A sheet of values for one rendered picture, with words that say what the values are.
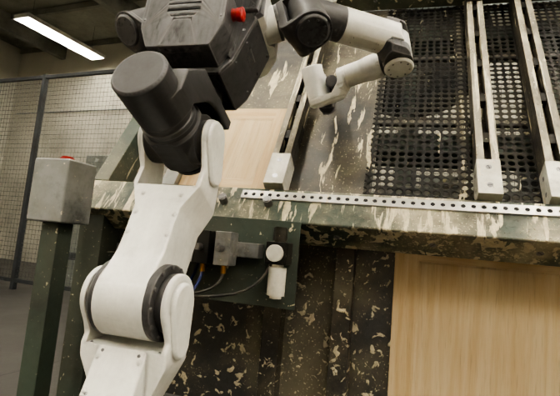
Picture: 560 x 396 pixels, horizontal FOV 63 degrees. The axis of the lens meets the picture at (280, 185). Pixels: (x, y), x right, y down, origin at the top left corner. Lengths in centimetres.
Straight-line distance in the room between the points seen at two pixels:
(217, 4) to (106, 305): 64
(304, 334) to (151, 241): 79
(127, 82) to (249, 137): 79
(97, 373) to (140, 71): 55
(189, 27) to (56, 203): 65
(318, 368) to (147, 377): 78
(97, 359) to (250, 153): 86
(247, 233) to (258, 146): 37
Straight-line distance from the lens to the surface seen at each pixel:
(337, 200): 131
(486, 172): 136
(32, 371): 150
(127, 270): 90
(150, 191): 99
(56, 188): 142
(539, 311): 154
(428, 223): 126
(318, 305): 155
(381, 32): 124
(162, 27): 108
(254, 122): 167
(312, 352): 157
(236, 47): 107
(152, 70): 89
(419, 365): 152
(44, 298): 146
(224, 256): 123
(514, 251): 131
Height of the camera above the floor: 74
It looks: 7 degrees up
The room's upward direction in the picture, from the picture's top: 5 degrees clockwise
